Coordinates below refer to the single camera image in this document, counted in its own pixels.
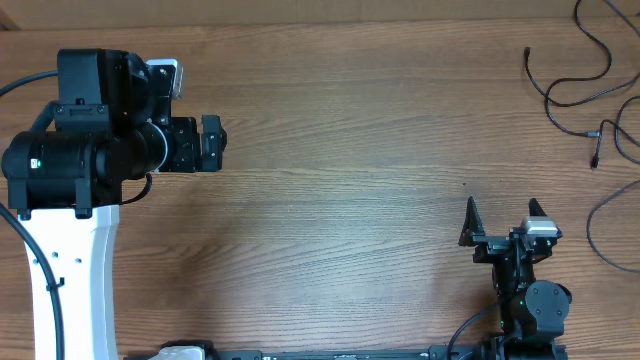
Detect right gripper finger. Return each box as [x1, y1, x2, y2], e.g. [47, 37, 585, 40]
[458, 196, 485, 247]
[528, 198, 562, 237]

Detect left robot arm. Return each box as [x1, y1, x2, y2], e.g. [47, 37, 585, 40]
[1, 49, 227, 359]

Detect cardboard back panel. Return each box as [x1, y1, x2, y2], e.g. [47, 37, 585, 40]
[0, 0, 640, 32]

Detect black usb cable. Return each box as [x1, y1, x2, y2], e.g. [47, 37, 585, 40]
[585, 178, 640, 275]

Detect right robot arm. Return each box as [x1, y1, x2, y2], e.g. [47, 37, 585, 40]
[446, 197, 573, 359]

